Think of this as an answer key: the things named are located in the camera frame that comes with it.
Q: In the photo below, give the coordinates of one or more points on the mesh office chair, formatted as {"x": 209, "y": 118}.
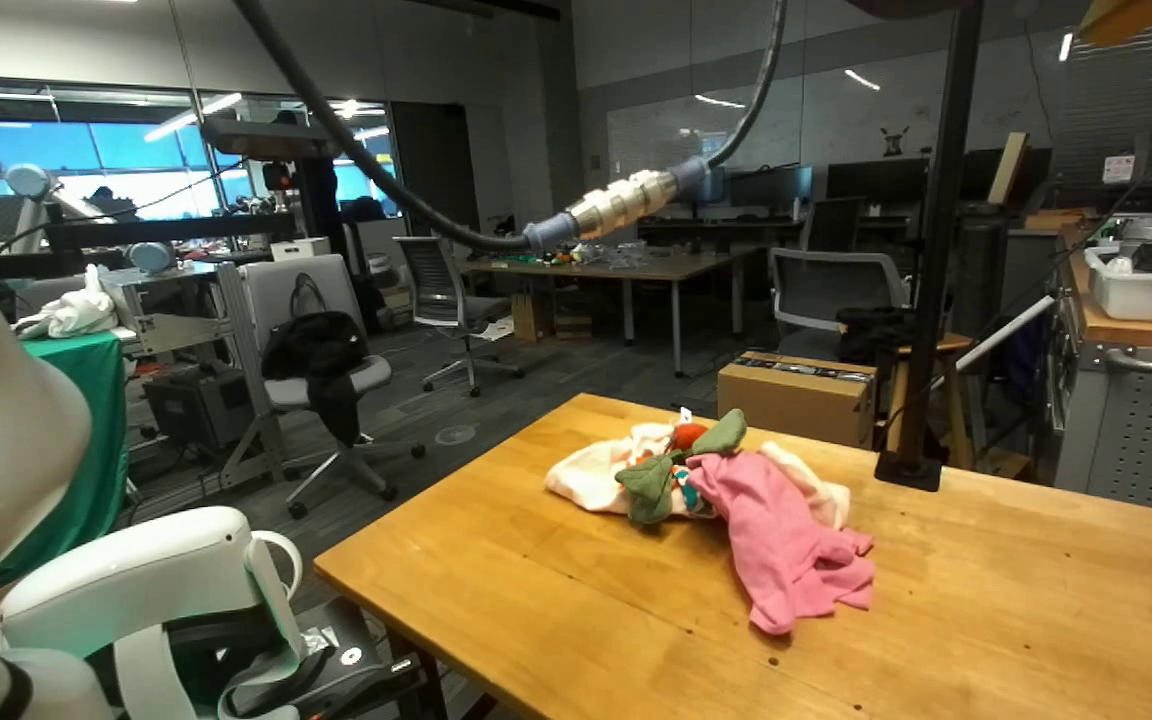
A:
{"x": 816, "y": 288}

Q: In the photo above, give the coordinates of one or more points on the black jacket on chair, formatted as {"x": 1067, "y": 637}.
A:
{"x": 313, "y": 361}

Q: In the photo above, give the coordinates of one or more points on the green and orange plush carrot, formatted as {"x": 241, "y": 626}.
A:
{"x": 660, "y": 485}

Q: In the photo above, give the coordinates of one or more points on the cardboard box with label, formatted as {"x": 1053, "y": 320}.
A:
{"x": 796, "y": 392}

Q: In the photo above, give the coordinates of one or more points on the light pink printed cloth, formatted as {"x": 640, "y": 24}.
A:
{"x": 592, "y": 475}

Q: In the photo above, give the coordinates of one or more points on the black camera pole stand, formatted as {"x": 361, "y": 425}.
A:
{"x": 909, "y": 459}

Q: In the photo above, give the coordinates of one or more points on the grey office chair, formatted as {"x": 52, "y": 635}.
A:
{"x": 266, "y": 295}

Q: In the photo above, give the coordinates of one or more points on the white plastic bin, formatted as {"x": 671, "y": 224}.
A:
{"x": 1117, "y": 285}

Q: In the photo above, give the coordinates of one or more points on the wooden office table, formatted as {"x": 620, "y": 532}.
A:
{"x": 648, "y": 269}

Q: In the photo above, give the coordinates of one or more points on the green cloth covered table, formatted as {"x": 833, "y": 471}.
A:
{"x": 95, "y": 493}

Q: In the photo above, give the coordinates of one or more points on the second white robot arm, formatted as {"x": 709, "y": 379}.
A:
{"x": 85, "y": 635}

